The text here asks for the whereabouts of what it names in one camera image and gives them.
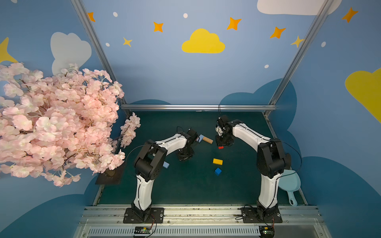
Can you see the aluminium front rail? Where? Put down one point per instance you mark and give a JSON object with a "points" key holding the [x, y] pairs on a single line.
{"points": [[201, 221]]}

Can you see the natural wood block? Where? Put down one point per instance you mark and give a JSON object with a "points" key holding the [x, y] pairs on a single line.
{"points": [[208, 140]]}

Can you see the dark tree base plate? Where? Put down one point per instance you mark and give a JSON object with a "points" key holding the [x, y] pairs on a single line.
{"points": [[111, 177]]}

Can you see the light blue block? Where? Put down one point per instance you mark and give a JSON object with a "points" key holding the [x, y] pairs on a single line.
{"points": [[166, 165], [200, 138]]}

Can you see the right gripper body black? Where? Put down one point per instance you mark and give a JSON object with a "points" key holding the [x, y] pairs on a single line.
{"points": [[224, 140]]}

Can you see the yellow rectangular block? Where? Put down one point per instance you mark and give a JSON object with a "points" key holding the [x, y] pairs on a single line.
{"points": [[217, 161]]}

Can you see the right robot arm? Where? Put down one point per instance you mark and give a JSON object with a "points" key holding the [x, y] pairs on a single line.
{"points": [[271, 159]]}

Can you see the blue cube block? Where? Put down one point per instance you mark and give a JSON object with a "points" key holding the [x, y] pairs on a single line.
{"points": [[218, 171]]}

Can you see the light blue dustpan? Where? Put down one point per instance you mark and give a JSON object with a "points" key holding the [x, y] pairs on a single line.
{"points": [[290, 182]]}

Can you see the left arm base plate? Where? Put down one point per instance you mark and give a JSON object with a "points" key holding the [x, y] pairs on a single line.
{"points": [[136, 216]]}

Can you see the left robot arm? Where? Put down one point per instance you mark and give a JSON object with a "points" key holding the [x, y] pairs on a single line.
{"points": [[150, 161]]}

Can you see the left controller board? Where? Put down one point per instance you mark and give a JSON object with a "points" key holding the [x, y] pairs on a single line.
{"points": [[144, 231]]}

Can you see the controller board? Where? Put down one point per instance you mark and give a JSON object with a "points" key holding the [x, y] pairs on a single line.
{"points": [[144, 231], [266, 232]]}

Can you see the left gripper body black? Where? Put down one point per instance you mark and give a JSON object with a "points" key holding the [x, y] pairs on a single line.
{"points": [[184, 153]]}

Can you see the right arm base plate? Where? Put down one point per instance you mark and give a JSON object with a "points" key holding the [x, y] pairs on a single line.
{"points": [[258, 215]]}

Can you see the right controller board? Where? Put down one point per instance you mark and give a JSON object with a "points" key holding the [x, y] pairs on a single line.
{"points": [[266, 232]]}

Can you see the pink cherry blossom tree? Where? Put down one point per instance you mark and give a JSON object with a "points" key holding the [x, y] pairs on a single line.
{"points": [[50, 125]]}

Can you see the aluminium back frame bar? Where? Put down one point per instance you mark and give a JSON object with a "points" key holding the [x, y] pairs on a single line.
{"points": [[142, 107]]}

